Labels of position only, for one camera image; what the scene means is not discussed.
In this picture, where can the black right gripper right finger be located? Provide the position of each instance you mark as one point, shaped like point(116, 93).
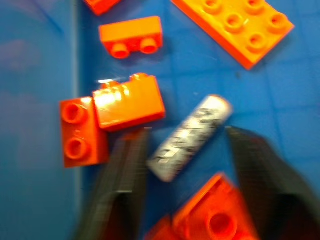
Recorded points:
point(272, 185)

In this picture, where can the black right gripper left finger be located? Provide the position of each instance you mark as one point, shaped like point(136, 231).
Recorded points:
point(120, 185)

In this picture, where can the blue plastic bin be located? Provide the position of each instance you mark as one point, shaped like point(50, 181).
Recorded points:
point(200, 80)

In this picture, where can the red-orange two-stud brick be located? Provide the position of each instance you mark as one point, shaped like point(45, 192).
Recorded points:
point(80, 132)

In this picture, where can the orange two-stud brick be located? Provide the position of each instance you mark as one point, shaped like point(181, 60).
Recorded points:
point(131, 36)
point(128, 102)

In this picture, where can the white cylindrical battery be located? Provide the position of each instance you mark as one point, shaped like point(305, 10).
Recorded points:
point(191, 137)

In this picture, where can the large orange studded plate brick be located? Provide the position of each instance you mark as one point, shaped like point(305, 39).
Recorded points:
point(240, 27)

